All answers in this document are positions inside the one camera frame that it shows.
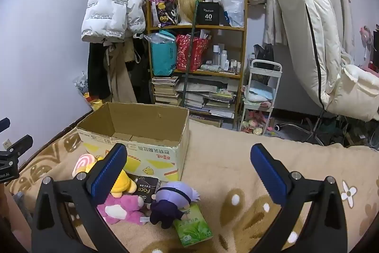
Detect clear bag of toys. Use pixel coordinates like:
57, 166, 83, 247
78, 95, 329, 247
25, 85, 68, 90
73, 72, 104, 111

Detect blonde wig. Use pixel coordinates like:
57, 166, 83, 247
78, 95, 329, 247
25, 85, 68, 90
173, 0, 205, 25

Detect purple-haired plush doll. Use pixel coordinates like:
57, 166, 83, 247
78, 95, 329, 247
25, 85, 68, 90
149, 181, 202, 230

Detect stack of old books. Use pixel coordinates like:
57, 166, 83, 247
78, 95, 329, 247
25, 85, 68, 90
152, 77, 182, 106

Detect pink plush toy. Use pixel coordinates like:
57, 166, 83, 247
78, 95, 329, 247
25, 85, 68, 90
97, 193, 145, 225

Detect teal shopping bag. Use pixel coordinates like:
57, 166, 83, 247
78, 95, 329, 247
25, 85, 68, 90
149, 31, 177, 77

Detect yellow plush toy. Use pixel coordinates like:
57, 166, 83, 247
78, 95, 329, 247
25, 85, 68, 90
89, 156, 137, 198

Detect pile of small plush toys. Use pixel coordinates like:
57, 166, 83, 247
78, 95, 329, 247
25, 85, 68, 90
241, 111, 271, 135

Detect black bag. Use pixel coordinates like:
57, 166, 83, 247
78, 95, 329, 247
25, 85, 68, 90
253, 43, 276, 62

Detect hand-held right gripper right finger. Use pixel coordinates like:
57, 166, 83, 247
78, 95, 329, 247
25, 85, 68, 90
250, 143, 348, 253

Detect cream padded chair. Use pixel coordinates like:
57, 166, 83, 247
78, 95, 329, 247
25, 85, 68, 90
274, 0, 379, 147

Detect blue and white cloths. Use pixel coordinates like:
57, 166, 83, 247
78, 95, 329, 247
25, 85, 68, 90
248, 86, 273, 103

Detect white trolley cart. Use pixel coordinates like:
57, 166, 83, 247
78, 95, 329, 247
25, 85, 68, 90
238, 60, 282, 135

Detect green pole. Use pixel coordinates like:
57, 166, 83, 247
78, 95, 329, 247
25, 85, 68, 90
181, 0, 198, 108

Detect beige brown patterned blanket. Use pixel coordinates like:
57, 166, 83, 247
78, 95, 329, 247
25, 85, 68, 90
6, 115, 379, 253

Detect row of cosmetic bottles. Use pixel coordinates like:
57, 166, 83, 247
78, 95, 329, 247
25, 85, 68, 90
212, 44, 242, 73

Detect pile of books and magazines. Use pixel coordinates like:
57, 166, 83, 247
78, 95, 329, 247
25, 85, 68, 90
178, 75, 237, 119

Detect beige hanging coat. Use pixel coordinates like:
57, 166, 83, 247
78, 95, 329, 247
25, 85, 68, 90
107, 41, 138, 104

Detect green tissue pack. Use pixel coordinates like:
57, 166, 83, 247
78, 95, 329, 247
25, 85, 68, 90
173, 204, 214, 247

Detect printed cartoon tote bag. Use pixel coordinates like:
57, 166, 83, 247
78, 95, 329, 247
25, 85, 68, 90
150, 0, 178, 28

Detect black tissue pack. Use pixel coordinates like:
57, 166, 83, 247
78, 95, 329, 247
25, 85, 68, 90
130, 175, 162, 203

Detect black hanging coat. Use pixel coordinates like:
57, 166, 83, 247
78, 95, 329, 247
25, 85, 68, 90
88, 41, 111, 100

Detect wooden shelf rack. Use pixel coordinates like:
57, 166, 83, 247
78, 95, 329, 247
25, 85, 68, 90
146, 0, 248, 130

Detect red gift bag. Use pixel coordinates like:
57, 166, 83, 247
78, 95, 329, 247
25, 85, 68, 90
176, 34, 209, 72

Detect white plastic bag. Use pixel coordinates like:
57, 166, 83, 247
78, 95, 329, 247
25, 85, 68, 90
219, 0, 246, 28

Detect black cardboard box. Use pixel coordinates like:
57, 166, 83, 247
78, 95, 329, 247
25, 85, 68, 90
197, 2, 221, 26

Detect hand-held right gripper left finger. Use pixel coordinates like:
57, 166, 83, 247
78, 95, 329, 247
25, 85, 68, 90
31, 143, 128, 253

